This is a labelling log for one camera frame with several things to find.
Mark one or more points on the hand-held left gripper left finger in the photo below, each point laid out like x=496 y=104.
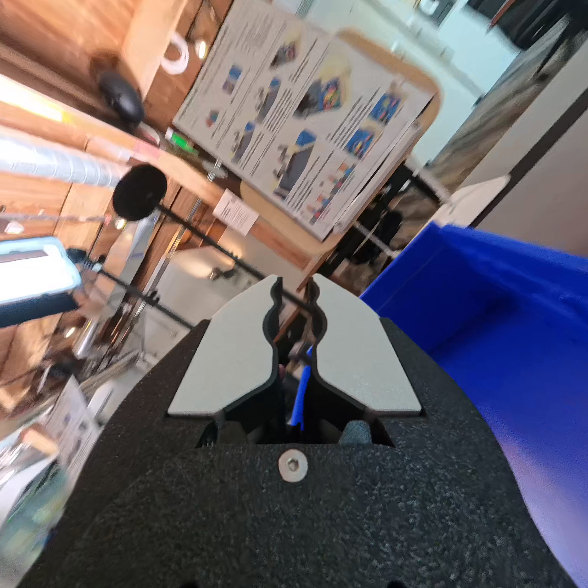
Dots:
x=229 y=363

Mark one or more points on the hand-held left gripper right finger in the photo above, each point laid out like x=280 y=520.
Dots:
x=363 y=363

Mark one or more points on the phone in light blue case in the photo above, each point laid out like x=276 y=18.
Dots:
x=36 y=275

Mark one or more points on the black stand pole with disc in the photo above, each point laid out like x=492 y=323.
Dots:
x=140 y=190

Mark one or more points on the instruction sheet on stand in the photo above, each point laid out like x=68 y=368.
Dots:
x=395 y=59

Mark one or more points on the printed instruction poster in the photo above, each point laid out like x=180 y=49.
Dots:
x=298 y=115

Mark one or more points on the blue plastic bin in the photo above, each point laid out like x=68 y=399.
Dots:
x=505 y=298

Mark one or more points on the silver air duct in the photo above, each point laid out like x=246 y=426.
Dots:
x=55 y=160

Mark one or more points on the ceiling spot lamp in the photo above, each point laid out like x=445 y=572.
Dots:
x=200 y=49

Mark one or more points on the white paper sign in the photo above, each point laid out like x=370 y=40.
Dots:
x=234 y=212

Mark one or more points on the black round ceiling fixture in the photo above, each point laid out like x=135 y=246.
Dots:
x=121 y=99

